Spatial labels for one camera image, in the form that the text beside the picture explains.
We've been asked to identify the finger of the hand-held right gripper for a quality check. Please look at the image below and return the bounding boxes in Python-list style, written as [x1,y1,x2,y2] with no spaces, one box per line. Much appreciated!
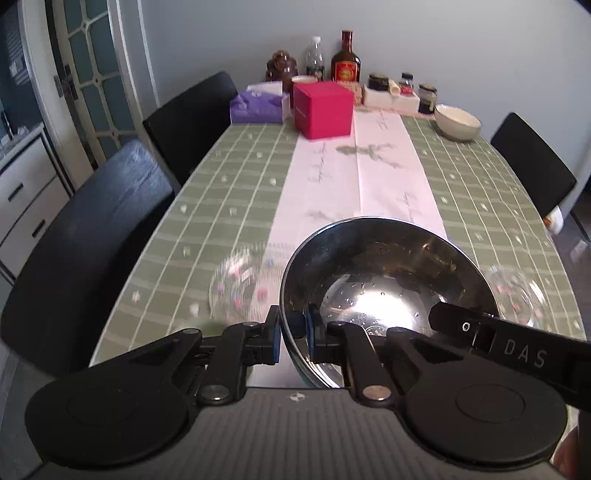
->
[428,300,498,352]

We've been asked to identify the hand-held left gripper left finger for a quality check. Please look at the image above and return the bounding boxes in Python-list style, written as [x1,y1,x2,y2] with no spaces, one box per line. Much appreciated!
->
[90,305,282,407]

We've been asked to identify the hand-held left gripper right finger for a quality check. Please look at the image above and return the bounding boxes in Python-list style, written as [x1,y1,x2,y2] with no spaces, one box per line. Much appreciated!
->
[302,302,504,408]

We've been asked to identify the clear glass plate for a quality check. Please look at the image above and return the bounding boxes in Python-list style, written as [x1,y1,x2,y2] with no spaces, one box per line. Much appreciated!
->
[209,247,284,324]
[482,264,548,330]

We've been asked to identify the stainless steel bowl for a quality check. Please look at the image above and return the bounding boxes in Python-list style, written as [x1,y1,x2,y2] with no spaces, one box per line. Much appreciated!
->
[279,217,502,389]

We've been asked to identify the white chair cushion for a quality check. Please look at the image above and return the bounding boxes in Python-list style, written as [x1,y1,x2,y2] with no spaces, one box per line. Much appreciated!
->
[544,205,565,234]

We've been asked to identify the black chair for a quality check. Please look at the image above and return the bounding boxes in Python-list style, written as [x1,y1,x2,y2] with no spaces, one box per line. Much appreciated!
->
[0,140,176,377]
[490,112,578,217]
[142,71,239,185]

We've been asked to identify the cream ceramic bowl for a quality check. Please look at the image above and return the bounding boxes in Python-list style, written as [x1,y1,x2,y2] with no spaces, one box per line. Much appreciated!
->
[434,104,482,142]

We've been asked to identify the pink cube box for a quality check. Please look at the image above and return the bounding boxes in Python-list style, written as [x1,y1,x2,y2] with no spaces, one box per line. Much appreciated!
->
[293,80,355,140]

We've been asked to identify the purple tissue pack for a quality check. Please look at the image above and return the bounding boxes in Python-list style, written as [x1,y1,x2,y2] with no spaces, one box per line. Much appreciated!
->
[230,82,291,124]

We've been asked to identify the white flat box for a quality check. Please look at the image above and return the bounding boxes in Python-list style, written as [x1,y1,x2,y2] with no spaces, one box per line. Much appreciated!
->
[364,85,421,112]

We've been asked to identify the brown figurine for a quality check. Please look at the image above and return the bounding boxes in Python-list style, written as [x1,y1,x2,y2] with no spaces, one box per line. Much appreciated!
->
[265,50,301,84]

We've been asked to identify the amber liquor bottle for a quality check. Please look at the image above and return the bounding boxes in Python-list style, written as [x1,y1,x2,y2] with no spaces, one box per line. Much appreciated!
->
[331,30,362,85]

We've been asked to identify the clear water bottle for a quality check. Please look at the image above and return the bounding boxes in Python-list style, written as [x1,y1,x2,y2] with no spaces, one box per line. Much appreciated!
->
[305,37,325,82]

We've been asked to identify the white drawer cabinet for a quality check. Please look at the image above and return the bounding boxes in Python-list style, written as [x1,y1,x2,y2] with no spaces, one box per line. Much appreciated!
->
[0,124,75,280]

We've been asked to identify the glass pane door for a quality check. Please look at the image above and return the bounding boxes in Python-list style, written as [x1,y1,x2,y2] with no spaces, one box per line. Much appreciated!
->
[44,0,155,185]

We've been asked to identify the black door handle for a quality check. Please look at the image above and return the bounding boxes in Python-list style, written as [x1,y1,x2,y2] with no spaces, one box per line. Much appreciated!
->
[54,65,79,99]

